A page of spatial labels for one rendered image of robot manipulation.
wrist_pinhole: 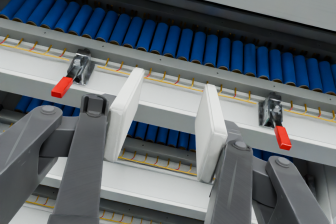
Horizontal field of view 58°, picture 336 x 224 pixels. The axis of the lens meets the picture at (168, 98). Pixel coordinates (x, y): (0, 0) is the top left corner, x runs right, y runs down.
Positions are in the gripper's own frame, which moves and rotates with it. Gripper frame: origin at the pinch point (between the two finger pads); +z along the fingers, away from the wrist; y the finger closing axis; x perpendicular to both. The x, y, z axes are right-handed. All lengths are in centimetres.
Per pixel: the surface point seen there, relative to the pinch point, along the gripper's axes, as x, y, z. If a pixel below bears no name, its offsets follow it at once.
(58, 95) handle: -7.3, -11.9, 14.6
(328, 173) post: -17.6, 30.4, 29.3
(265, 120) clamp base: -7.2, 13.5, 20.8
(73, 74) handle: -6.2, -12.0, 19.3
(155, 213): -39, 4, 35
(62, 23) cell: -2.2, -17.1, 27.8
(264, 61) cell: -1.3, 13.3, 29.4
